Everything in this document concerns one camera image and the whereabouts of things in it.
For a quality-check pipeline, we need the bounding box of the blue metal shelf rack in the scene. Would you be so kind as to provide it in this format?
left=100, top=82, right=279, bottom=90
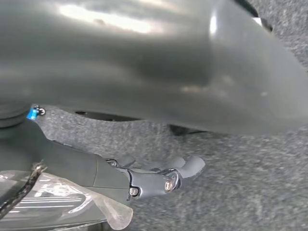
left=27, top=106, right=46, bottom=121

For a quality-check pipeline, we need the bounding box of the clear plastic sheet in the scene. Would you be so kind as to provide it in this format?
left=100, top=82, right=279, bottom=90
left=0, top=170, right=134, bottom=231

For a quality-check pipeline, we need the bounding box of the ribbed grey right arm sleeve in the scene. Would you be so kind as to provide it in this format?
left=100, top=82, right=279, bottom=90
left=0, top=101, right=32, bottom=129

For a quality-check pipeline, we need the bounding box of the black braided cable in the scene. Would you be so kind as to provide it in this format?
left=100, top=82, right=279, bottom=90
left=0, top=160, right=48, bottom=219

